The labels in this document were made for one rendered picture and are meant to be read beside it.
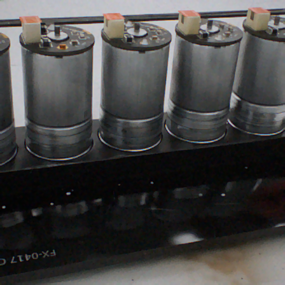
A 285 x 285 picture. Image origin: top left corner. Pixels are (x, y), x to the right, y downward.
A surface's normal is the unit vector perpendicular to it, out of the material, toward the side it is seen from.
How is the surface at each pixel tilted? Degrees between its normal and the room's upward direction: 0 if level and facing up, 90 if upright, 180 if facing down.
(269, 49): 90
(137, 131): 90
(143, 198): 0
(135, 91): 90
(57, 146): 90
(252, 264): 0
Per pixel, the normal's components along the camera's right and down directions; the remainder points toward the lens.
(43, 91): -0.24, 0.50
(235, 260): 0.07, -0.85
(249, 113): -0.48, 0.43
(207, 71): 0.02, 0.52
